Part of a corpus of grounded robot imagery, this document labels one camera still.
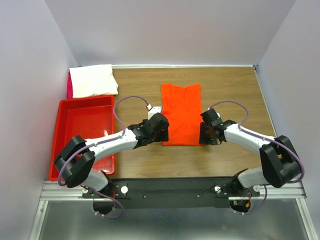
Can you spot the folded white t-shirt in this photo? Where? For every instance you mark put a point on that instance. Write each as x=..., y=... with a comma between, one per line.
x=93, y=80

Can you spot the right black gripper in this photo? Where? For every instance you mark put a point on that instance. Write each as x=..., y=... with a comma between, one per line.
x=203, y=134

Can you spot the folded pink t-shirt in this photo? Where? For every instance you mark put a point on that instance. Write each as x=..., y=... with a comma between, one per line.
x=69, y=88

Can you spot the red plastic bin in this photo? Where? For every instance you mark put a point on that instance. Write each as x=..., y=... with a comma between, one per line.
x=90, y=118

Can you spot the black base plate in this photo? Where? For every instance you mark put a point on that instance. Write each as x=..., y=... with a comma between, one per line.
x=185, y=192

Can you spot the orange t-shirt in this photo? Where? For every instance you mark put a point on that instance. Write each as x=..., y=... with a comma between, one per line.
x=182, y=107

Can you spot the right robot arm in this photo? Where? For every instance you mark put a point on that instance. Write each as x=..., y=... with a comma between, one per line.
x=279, y=161

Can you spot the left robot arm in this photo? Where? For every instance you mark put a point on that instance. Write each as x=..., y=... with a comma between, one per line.
x=75, y=161

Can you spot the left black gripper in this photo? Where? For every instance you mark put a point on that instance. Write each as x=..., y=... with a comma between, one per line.
x=164, y=135

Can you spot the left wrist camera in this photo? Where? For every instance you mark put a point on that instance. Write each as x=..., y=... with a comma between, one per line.
x=152, y=110

